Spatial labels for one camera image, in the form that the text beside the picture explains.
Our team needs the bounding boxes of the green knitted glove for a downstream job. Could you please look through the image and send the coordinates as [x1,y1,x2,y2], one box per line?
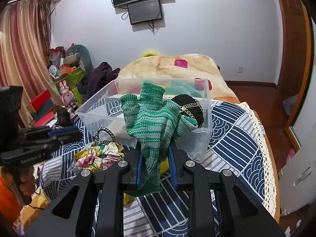
[120,82,198,197]

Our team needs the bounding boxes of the black hat with chain pattern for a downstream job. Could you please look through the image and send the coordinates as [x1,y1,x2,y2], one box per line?
[171,94,204,127]

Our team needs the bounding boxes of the person's left hand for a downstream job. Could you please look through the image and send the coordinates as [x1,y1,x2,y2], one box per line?
[20,166,35,196]

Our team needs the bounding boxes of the yellow sponge block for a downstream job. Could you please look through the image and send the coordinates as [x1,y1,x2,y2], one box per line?
[123,193,135,205]

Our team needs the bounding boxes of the floral fabric scrunchie bag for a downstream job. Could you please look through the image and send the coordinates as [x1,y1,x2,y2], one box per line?
[68,127,125,174]

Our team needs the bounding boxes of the red storage boxes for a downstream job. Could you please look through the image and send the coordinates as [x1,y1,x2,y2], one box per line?
[26,90,57,126]

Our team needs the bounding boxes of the yellow felt ball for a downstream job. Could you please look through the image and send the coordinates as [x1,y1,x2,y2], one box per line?
[160,159,169,174]

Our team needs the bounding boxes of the blue white patterned tablecloth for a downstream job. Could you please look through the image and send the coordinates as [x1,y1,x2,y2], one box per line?
[40,100,276,236]

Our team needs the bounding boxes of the pink rabbit toy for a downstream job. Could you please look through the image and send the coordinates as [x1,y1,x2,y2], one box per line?
[59,80,75,106]

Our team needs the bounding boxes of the clear plastic storage bin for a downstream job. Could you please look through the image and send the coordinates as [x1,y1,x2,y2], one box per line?
[75,79,213,163]

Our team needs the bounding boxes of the striped pink curtain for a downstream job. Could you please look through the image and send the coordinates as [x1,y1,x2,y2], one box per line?
[1,0,61,128]

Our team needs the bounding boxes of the white cabinet with stickers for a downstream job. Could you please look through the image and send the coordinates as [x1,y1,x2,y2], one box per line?
[278,131,316,216]

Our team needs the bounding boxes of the dark purple clothing pile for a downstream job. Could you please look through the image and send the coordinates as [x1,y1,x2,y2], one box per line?
[77,62,120,102]

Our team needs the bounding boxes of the grey dinosaur plush toy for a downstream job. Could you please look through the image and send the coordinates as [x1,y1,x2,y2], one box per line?
[63,44,94,73]

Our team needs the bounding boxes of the colourful beige blanket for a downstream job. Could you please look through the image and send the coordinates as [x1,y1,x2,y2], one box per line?
[118,54,240,104]

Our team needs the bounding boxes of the brown wooden door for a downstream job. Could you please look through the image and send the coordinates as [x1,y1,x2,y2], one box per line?
[277,0,313,128]

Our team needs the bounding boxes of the small black wall monitor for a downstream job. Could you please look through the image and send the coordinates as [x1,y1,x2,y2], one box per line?
[127,0,163,25]

